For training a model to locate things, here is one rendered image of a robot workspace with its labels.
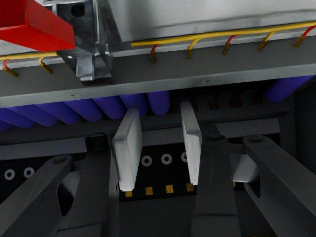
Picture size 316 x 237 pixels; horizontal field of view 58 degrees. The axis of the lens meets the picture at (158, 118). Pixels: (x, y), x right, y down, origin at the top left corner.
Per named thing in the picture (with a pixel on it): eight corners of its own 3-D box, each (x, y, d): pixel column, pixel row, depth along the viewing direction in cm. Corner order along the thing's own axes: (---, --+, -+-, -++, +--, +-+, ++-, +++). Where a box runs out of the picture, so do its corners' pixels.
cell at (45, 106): (60, 106, 26) (25, 80, 20) (80, 103, 26) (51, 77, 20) (60, 125, 26) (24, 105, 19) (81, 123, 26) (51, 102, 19)
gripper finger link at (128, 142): (134, 191, 15) (120, 192, 15) (143, 142, 22) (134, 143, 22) (125, 138, 14) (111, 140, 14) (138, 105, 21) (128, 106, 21)
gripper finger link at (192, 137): (186, 132, 14) (201, 131, 14) (179, 100, 21) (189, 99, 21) (191, 186, 15) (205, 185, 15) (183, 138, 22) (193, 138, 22)
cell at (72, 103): (82, 103, 26) (54, 76, 20) (102, 101, 26) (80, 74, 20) (83, 122, 26) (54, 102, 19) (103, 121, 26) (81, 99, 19)
